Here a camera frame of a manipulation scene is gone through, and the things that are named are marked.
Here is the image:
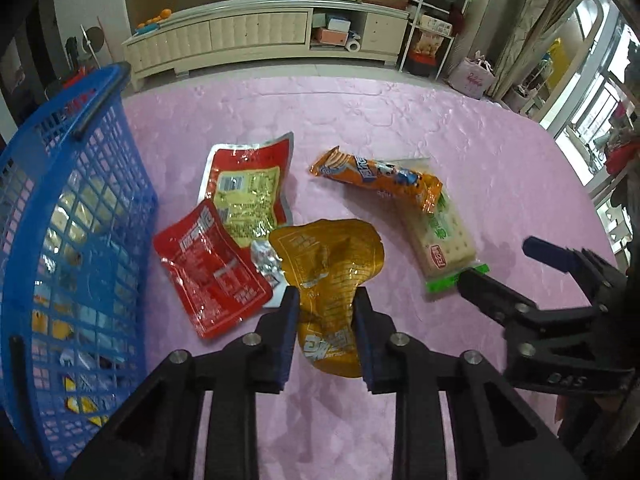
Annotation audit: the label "green white cracker pack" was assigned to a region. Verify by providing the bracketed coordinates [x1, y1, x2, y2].
[396, 185, 489, 296]

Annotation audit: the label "pink tote bag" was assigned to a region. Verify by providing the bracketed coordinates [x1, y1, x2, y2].
[447, 51, 496, 100]

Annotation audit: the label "white metal shelf rack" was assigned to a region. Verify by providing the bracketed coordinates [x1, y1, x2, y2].
[398, 0, 472, 80]

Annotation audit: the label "oranges on cabinet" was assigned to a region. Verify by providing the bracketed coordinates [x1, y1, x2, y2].
[136, 8, 172, 32]

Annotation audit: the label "small red snack pouch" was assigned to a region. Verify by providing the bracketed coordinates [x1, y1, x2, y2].
[153, 200, 273, 339]

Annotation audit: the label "large red silver snack pouch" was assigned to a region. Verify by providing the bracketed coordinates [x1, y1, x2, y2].
[198, 132, 294, 309]

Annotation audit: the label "blue plastic basket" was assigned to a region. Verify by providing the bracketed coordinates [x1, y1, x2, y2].
[1, 63, 157, 478]

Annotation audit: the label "orange wafer snack pack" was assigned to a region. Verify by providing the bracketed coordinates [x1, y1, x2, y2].
[309, 146, 442, 214]

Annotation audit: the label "cream tv cabinet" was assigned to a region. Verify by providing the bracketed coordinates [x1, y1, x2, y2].
[122, 0, 408, 90]

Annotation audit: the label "yellow-orange snack pouch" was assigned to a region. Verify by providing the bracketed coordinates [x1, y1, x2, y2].
[269, 219, 384, 378]

